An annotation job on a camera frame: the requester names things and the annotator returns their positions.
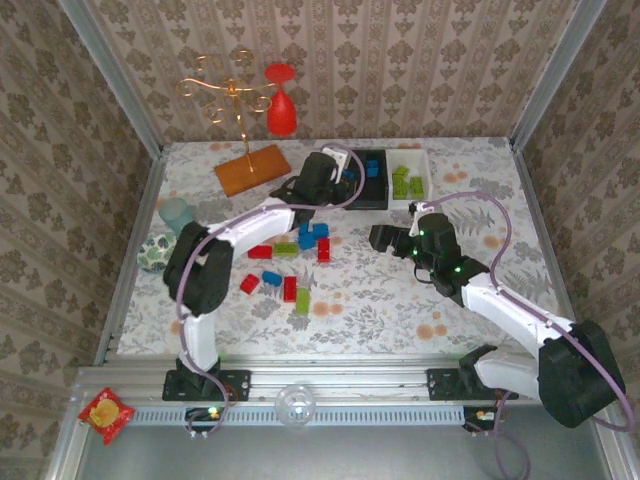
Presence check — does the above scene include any black plastic container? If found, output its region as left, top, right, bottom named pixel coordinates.
left=343, top=148, right=390, bottom=211

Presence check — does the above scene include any white plastic container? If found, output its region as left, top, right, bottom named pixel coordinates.
left=386, top=147, right=432, bottom=212

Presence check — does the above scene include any red wine glass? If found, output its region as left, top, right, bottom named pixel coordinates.
left=263, top=63, right=297, bottom=137

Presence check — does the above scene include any floral print tablecloth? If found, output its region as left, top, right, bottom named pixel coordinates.
left=119, top=138, right=561, bottom=359

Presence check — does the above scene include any teal glass cup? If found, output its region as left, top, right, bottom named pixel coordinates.
left=158, top=197, right=196, bottom=234

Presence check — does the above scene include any black controller board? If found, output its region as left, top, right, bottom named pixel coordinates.
left=185, top=405, right=224, bottom=434
left=462, top=405, right=506, bottom=432

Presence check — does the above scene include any leaf pattern bowl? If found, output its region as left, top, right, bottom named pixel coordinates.
left=137, top=232, right=177, bottom=275

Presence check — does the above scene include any clear round ball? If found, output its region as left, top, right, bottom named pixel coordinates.
left=274, top=382, right=317, bottom=429

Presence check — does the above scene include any grey metal sheet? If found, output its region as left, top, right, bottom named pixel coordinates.
left=74, top=407, right=619, bottom=480

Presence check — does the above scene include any red snack packet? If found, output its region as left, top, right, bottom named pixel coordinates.
left=78, top=387, right=136, bottom=446

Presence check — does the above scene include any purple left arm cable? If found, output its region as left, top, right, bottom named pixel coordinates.
left=174, top=143, right=366, bottom=439

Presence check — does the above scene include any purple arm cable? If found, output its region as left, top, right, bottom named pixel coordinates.
left=174, top=143, right=366, bottom=439
left=430, top=191, right=636, bottom=476

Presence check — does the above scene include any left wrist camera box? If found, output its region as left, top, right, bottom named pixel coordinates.
left=319, top=146, right=350, bottom=182

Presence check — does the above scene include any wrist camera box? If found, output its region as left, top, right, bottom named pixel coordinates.
left=319, top=146, right=350, bottom=182
left=407, top=199, right=435, bottom=237

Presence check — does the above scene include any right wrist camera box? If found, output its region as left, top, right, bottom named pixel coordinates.
left=407, top=199, right=435, bottom=237

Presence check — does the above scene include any gold wire stand wooden base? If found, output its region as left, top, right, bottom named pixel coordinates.
left=175, top=48, right=293, bottom=199

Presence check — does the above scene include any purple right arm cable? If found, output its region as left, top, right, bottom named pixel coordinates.
left=430, top=191, right=636, bottom=476

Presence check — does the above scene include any aluminium side rail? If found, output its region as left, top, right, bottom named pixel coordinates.
left=94, top=147, right=170, bottom=366
left=509, top=139, right=592, bottom=364

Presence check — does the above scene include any aluminium front frame rail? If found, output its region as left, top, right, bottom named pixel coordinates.
left=74, top=355, right=614, bottom=405

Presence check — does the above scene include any grey slotted cable duct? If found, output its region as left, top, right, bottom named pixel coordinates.
left=130, top=403, right=466, bottom=426

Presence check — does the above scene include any aluminium frame post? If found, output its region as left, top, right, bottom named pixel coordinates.
left=508, top=0, right=609, bottom=151
left=57, top=0, right=165, bottom=157

